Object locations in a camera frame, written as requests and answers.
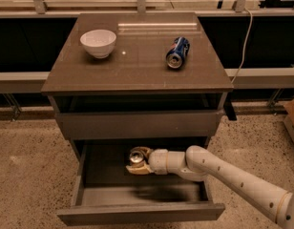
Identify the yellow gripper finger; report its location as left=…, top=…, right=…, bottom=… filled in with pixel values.
left=126, top=163, right=153, bottom=176
left=132, top=146, right=153, bottom=158

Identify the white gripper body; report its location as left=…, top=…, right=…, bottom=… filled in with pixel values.
left=148, top=149, right=187, bottom=176

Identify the orange crushed soda can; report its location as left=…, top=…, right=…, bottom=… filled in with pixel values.
left=129, top=149, right=147, bottom=164

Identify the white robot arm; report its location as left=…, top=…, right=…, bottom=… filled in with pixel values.
left=126, top=145, right=294, bottom=229

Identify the open middle drawer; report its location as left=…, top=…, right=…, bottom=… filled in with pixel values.
left=57, top=137, right=225, bottom=226

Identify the closed top drawer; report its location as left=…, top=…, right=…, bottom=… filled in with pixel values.
left=55, top=111, right=223, bottom=140

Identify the brown drawer cabinet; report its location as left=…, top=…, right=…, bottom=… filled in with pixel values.
left=40, top=11, right=238, bottom=164

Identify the blue pepsi can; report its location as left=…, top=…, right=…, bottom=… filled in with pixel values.
left=166, top=37, right=190, bottom=70

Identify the white ceramic bowl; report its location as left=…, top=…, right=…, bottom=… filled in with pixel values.
left=80, top=30, right=116, bottom=59

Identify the cardboard box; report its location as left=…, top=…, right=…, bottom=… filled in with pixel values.
left=283, top=95, right=294, bottom=155

